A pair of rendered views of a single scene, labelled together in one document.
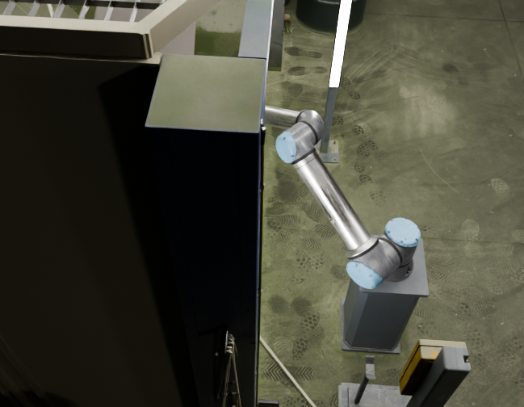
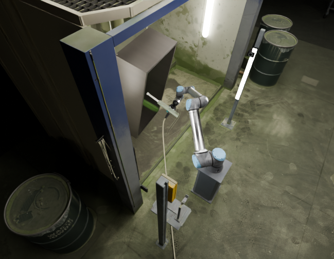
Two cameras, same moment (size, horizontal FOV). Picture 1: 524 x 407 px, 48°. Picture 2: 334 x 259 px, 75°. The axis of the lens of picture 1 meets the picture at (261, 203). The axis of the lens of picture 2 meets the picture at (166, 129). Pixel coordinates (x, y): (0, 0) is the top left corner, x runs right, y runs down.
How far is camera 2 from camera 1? 0.78 m
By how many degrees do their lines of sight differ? 19
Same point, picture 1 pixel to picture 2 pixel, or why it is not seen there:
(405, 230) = (220, 153)
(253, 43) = (114, 31)
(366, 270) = (196, 159)
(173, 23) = (94, 18)
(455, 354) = (162, 180)
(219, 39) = (212, 71)
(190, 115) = (73, 41)
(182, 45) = (160, 53)
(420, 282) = (220, 177)
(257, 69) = (106, 37)
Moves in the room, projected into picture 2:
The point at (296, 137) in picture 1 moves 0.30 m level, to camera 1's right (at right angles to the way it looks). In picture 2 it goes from (192, 102) to (218, 113)
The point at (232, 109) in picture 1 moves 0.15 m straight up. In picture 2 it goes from (85, 44) to (75, 11)
